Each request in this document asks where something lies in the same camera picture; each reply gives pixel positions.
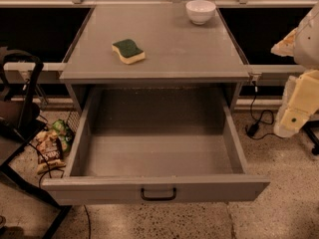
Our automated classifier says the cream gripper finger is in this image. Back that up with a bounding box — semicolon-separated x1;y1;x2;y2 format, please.
279;69;319;132
270;29;297;57

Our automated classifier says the green and yellow sponge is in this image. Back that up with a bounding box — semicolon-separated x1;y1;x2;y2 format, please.
112;39;146;65

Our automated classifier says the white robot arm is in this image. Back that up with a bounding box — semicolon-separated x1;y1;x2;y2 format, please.
271;3;319;137

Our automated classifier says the open grey top drawer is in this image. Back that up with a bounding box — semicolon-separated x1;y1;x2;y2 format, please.
42;87;269;205

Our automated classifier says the white ceramic bowl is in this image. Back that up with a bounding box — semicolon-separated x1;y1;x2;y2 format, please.
185;0;216;25

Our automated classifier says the grey metal cabinet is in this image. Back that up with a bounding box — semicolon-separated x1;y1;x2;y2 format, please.
67;3;244;107

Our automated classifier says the green chip bag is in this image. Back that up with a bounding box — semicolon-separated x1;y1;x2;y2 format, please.
52;119;74;153

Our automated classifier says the brown chip bag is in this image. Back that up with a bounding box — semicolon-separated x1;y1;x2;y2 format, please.
36;130;66;174

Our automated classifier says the black metal stand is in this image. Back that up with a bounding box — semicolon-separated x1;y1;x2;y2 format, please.
0;47;71;239

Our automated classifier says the black power cable with adapter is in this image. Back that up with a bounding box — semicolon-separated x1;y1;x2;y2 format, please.
244;80;283;141

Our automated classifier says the black drawer handle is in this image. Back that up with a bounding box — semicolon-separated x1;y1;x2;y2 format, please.
141;188;176;202

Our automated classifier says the black floor cable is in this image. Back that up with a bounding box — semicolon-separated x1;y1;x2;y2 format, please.
28;142;93;239

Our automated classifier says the grey horizontal rail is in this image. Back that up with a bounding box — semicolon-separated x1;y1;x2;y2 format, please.
2;62;308;86

